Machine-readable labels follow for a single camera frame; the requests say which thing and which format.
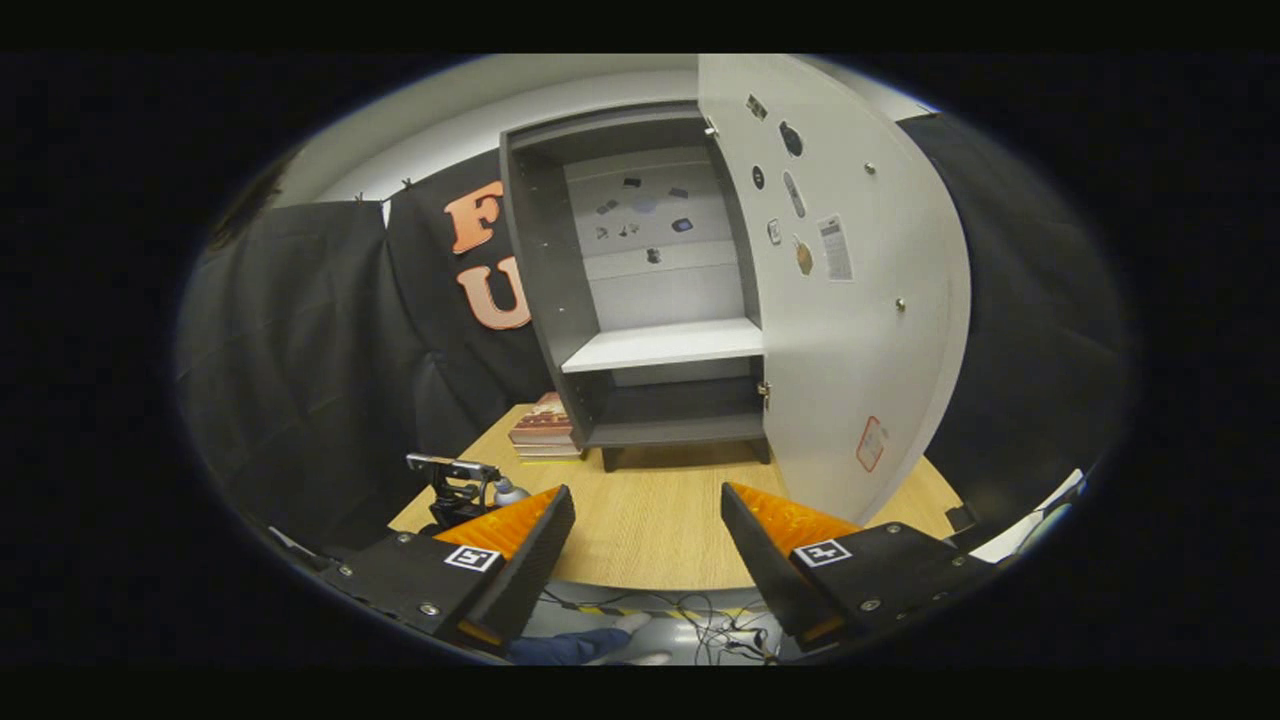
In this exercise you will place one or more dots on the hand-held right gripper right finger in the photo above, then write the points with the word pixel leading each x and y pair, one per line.
pixel 760 560

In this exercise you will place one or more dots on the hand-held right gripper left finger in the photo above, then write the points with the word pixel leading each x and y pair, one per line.
pixel 530 560

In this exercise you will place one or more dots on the silver pink bottle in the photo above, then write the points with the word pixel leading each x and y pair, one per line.
pixel 510 492

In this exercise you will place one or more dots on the beige cabinet door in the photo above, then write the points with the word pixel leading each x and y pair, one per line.
pixel 850 380

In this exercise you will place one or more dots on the grey cabinet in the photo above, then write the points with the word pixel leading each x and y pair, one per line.
pixel 545 270

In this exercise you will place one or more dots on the white cabinet shelf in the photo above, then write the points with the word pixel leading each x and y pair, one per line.
pixel 660 345

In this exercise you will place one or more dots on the yellow black hazard tape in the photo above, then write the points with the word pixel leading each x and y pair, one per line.
pixel 600 609

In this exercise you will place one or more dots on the person's leg in blue trousers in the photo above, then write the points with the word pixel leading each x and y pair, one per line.
pixel 560 648

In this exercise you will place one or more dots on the thin white-edged book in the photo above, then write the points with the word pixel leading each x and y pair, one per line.
pixel 545 450

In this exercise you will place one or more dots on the white shoe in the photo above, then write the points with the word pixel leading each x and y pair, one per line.
pixel 632 623

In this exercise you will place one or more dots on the brown cover book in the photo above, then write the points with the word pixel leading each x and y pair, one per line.
pixel 545 420

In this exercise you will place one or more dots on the black backdrop cloth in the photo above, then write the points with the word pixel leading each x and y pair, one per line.
pixel 300 380
pixel 1040 330
pixel 430 300

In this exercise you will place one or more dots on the black table clamp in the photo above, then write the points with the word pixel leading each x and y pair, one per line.
pixel 960 520

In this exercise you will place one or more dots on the white panel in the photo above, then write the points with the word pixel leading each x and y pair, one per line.
pixel 1030 520

